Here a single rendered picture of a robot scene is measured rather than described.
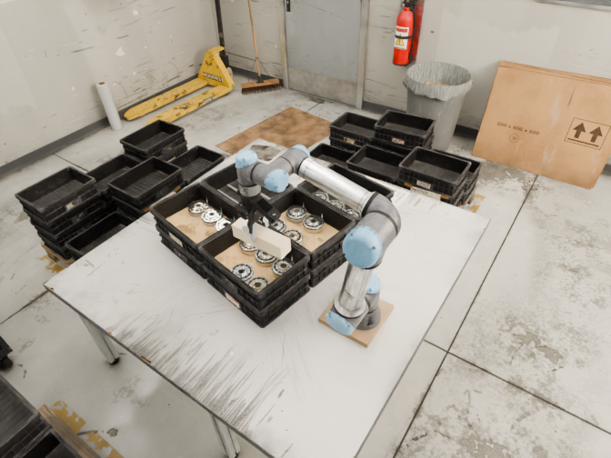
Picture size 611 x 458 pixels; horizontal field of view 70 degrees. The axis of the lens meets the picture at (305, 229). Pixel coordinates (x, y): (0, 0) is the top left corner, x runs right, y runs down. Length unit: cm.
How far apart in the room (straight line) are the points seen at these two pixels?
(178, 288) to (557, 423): 199
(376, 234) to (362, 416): 70
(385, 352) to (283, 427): 49
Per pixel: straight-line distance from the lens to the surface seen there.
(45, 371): 300
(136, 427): 259
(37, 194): 339
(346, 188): 142
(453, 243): 229
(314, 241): 202
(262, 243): 165
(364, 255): 129
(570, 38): 422
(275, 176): 141
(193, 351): 187
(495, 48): 434
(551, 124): 423
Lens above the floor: 221
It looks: 41 degrees down
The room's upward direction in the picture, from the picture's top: 2 degrees counter-clockwise
